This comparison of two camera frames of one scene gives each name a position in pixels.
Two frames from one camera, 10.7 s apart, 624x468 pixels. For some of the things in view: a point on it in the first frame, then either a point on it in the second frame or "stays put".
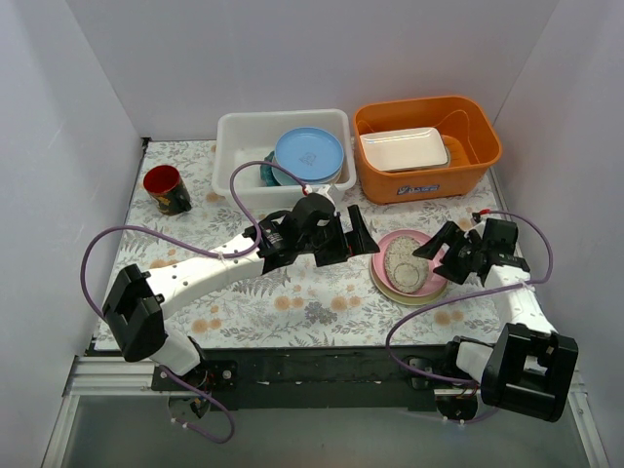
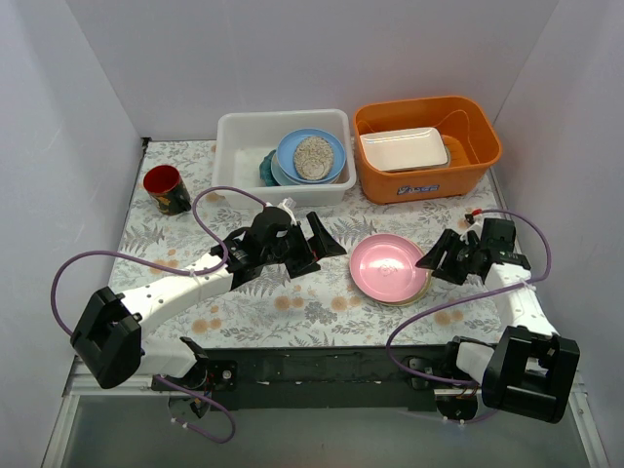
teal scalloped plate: [266, 172] stays put
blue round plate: [311, 153] stays put
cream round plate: [400, 297] -> [415, 299]
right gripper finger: [454, 269] stays put
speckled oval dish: [406, 270] -> [313, 158]
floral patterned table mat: [383, 300] stays put
